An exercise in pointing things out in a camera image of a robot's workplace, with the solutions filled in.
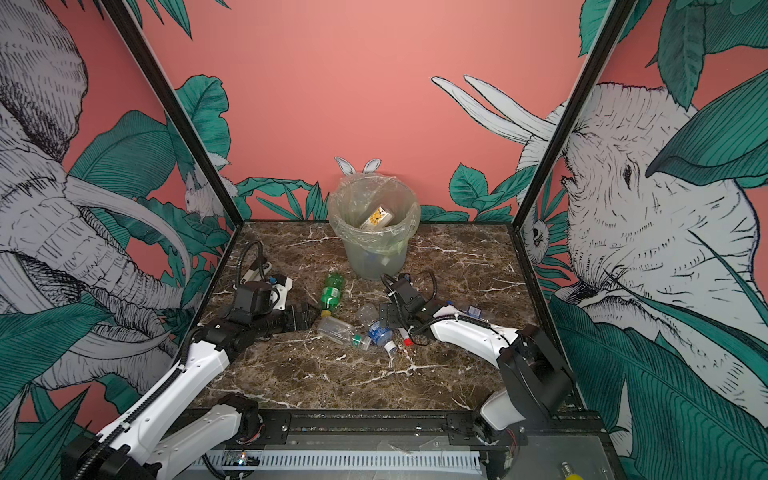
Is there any white bottle red label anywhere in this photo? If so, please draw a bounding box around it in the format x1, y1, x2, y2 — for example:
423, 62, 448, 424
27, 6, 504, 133
398, 327, 414, 347

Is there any blue label bottle white cap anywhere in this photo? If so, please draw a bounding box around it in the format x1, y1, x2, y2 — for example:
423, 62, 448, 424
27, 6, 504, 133
356, 303, 397, 359

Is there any clear bottle green cap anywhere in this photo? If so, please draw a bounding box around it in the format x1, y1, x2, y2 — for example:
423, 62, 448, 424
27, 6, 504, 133
317, 316, 371, 351

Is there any green soda bottle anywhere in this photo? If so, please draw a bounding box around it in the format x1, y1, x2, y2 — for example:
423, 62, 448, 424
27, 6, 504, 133
320, 272, 345, 312

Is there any clear bottle green red label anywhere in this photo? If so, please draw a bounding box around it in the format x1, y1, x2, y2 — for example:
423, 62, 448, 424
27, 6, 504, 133
359, 206, 395, 232

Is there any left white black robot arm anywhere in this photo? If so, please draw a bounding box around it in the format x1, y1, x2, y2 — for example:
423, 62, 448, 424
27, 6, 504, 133
61, 274, 320, 479

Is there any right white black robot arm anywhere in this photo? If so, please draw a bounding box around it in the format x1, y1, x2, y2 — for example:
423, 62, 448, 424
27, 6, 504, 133
381, 274, 575, 446

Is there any grey mesh waste bin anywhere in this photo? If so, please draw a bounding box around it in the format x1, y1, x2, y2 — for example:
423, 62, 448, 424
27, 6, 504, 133
328, 173, 421, 282

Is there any clear plastic bin liner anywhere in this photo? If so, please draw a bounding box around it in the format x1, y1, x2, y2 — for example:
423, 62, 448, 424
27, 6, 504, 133
326, 172, 422, 256

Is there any grey stapler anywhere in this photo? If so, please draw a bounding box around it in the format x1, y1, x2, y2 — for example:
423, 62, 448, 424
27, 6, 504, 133
239, 261, 272, 284

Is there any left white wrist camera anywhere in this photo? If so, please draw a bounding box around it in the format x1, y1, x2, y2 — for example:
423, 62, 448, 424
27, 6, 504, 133
268, 274, 293, 310

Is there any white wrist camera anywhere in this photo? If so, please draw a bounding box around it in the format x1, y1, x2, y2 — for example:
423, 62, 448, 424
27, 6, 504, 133
466, 305, 483, 319
268, 274, 293, 310

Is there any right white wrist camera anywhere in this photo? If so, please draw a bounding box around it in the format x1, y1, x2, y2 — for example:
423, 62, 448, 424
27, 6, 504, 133
466, 305, 483, 319

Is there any white slotted cable duct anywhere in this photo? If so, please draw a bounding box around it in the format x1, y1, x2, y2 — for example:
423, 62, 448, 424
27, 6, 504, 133
207, 450, 484, 474

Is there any black front rail frame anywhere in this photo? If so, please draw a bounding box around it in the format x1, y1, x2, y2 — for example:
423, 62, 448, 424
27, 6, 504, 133
173, 409, 607, 480

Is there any left black frame post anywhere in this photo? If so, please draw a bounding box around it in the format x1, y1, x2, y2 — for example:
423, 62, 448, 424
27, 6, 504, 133
101, 0, 245, 228

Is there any black frame post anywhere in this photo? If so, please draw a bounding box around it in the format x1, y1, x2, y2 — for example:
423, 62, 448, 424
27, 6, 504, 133
101, 0, 245, 228
512, 1, 636, 233

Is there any right black frame post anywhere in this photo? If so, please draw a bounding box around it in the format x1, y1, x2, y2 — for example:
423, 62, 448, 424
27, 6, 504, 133
512, 1, 636, 233

